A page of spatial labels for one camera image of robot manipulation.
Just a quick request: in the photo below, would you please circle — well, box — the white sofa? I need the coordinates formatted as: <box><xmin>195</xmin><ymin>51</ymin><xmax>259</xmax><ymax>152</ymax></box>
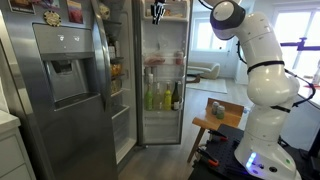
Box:
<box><xmin>187</xmin><ymin>60</ymin><xmax>222</xmax><ymax>81</ymax></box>

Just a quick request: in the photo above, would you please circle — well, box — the dark low coffee table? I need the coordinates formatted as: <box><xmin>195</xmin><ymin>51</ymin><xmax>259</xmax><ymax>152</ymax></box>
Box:
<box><xmin>185</xmin><ymin>73</ymin><xmax>202</xmax><ymax>85</ymax></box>

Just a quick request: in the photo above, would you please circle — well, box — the translucent door shelf cover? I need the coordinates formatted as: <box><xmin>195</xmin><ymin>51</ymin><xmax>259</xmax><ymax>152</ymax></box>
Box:
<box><xmin>142</xmin><ymin>0</ymin><xmax>190</xmax><ymax>24</ymax></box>

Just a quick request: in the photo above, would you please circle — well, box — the orange handled black clamp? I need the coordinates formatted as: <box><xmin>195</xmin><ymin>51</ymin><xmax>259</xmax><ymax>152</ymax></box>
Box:
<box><xmin>195</xmin><ymin>147</ymin><xmax>221</xmax><ymax>168</ymax></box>
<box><xmin>206</xmin><ymin>129</ymin><xmax>230</xmax><ymax>142</ymax></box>

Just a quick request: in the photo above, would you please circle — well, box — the white kitchen base cabinet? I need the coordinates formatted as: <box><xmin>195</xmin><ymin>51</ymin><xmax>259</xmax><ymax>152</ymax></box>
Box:
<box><xmin>0</xmin><ymin>109</ymin><xmax>37</xmax><ymax>180</ymax></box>

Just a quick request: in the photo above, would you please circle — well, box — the yellow box in fridge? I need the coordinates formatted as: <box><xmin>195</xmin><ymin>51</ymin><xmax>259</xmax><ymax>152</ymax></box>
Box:
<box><xmin>110</xmin><ymin>63</ymin><xmax>123</xmax><ymax>77</ymax></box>

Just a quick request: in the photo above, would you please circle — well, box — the stainless steel fridge body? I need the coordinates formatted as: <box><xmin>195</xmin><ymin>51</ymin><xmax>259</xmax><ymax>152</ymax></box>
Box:
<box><xmin>98</xmin><ymin>0</ymin><xmax>145</xmax><ymax>174</ymax></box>

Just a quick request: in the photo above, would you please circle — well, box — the red card magnet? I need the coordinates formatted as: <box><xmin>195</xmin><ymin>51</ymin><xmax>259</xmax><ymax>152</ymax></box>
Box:
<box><xmin>66</xmin><ymin>0</ymin><xmax>85</xmax><ymax>25</ymax></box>

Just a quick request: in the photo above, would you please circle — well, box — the stainless steel freezer door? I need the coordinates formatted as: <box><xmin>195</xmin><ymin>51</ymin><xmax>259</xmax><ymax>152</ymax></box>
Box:
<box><xmin>0</xmin><ymin>0</ymin><xmax>120</xmax><ymax>180</ymax></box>

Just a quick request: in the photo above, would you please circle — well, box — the clear pale bottle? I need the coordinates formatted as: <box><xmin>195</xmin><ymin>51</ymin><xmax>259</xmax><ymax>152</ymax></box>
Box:
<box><xmin>153</xmin><ymin>81</ymin><xmax>164</xmax><ymax>111</ymax></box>

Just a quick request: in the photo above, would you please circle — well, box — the pale floor rug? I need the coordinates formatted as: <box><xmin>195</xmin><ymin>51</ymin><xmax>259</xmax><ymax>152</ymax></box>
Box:
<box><xmin>185</xmin><ymin>77</ymin><xmax>229</xmax><ymax>95</ymax></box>

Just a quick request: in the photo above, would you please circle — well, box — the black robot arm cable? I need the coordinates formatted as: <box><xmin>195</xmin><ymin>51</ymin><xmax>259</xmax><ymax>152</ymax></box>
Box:
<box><xmin>235</xmin><ymin>39</ymin><xmax>317</xmax><ymax>114</ymax></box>

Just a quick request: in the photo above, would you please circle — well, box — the yellow green bottle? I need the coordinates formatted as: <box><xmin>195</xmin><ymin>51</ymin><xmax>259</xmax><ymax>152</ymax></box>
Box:
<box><xmin>162</xmin><ymin>82</ymin><xmax>173</xmax><ymax>112</ymax></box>

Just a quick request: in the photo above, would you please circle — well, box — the green glass bottle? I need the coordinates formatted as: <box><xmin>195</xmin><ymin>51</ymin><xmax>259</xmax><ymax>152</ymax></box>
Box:
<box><xmin>143</xmin><ymin>73</ymin><xmax>155</xmax><ymax>112</ymax></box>

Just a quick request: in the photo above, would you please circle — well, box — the dark camera mount bar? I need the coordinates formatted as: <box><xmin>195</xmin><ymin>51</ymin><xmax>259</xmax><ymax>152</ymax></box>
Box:
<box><xmin>279</xmin><ymin>36</ymin><xmax>320</xmax><ymax>52</ymax></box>

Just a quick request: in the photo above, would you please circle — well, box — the white jar in fridge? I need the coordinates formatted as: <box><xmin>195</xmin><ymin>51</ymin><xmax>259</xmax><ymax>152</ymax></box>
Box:
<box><xmin>107</xmin><ymin>43</ymin><xmax>117</xmax><ymax>61</ymax></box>

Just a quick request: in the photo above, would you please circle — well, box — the dark wine bottle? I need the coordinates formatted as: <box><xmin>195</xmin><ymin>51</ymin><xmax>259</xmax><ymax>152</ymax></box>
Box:
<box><xmin>171</xmin><ymin>80</ymin><xmax>182</xmax><ymax>112</ymax></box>

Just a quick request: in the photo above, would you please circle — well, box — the freezer door steel handle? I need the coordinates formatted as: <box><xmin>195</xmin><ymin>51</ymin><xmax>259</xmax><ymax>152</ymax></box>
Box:
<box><xmin>90</xmin><ymin>0</ymin><xmax>113</xmax><ymax>113</ymax></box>

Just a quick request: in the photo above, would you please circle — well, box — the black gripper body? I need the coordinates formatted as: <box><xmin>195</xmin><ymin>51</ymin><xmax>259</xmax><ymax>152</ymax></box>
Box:
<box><xmin>151</xmin><ymin>0</ymin><xmax>167</xmax><ymax>15</ymax></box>

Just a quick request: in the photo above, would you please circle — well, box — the photo magnet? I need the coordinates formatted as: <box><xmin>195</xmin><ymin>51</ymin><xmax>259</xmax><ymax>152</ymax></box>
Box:
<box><xmin>7</xmin><ymin>0</ymin><xmax>36</xmax><ymax>15</ymax></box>

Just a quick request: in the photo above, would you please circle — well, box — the small bright window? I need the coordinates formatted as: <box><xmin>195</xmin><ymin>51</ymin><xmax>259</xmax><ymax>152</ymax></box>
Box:
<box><xmin>192</xmin><ymin>18</ymin><xmax>232</xmax><ymax>53</ymax></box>

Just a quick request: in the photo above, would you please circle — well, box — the open fridge door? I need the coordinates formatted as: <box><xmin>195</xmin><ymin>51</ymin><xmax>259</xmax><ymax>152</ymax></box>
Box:
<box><xmin>133</xmin><ymin>0</ymin><xmax>195</xmax><ymax>146</ymax></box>

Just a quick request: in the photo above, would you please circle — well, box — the large bright window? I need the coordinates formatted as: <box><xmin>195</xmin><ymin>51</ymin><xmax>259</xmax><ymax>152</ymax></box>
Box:
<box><xmin>271</xmin><ymin>8</ymin><xmax>320</xmax><ymax>80</ymax></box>

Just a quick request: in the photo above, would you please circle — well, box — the wooden side table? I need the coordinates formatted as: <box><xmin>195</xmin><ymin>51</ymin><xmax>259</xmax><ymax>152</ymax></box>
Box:
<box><xmin>186</xmin><ymin>97</ymin><xmax>246</xmax><ymax>164</ymax></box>

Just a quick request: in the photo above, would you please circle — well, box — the water ice dispenser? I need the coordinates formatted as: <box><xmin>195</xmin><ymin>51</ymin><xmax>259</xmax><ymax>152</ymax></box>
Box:
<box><xmin>32</xmin><ymin>23</ymin><xmax>101</xmax><ymax>112</ymax></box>

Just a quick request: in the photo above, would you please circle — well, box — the cream round food item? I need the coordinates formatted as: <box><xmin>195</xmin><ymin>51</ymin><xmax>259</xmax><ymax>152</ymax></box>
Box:
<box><xmin>98</xmin><ymin>2</ymin><xmax>112</xmax><ymax>21</ymax></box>

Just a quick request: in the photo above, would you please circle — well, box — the orange food package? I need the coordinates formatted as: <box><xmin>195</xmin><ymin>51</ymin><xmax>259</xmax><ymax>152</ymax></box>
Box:
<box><xmin>163</xmin><ymin>8</ymin><xmax>185</xmax><ymax>19</ymax></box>

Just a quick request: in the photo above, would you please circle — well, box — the red lidded jar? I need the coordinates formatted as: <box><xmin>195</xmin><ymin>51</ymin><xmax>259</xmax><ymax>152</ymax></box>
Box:
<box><xmin>175</xmin><ymin>49</ymin><xmax>185</xmax><ymax>66</ymax></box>

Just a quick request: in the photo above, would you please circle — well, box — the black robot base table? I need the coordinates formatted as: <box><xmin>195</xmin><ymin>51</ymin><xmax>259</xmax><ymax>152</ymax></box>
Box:
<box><xmin>187</xmin><ymin>123</ymin><xmax>265</xmax><ymax>180</ymax></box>

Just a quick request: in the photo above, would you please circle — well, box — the pink meat plastic pack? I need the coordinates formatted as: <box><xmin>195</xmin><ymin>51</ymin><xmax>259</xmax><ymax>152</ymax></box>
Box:
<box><xmin>143</xmin><ymin>54</ymin><xmax>167</xmax><ymax>67</ymax></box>

